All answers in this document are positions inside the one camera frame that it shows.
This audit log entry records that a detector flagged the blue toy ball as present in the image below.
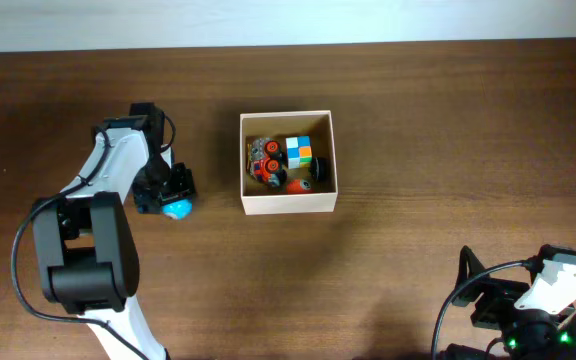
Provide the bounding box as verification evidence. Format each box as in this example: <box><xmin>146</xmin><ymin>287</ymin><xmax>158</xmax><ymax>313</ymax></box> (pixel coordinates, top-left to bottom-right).
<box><xmin>162</xmin><ymin>199</ymin><xmax>193</xmax><ymax>220</ymax></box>

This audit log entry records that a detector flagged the red toy fire truck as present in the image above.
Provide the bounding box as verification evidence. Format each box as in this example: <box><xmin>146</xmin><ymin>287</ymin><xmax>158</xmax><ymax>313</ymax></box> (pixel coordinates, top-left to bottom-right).
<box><xmin>247</xmin><ymin>138</ymin><xmax>287</xmax><ymax>188</ymax></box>

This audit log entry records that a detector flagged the orange toy ball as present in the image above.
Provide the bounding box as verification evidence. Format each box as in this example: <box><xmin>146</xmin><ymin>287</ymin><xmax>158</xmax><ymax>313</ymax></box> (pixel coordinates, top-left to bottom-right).
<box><xmin>285</xmin><ymin>179</ymin><xmax>313</xmax><ymax>194</ymax></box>

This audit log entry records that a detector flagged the multicoloured puzzle cube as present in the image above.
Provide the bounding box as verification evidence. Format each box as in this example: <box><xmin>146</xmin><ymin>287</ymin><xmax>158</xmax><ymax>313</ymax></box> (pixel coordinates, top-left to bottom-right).
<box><xmin>285</xmin><ymin>136</ymin><xmax>312</xmax><ymax>169</ymax></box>

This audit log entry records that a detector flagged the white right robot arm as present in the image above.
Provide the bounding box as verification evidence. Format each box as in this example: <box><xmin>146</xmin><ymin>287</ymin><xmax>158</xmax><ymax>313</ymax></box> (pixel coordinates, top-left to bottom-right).
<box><xmin>430</xmin><ymin>245</ymin><xmax>576</xmax><ymax>359</ymax></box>

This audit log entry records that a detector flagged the pink cardboard box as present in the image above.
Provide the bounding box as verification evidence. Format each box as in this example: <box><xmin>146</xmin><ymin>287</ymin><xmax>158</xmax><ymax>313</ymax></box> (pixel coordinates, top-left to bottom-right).
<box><xmin>239</xmin><ymin>110</ymin><xmax>338</xmax><ymax>215</ymax></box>

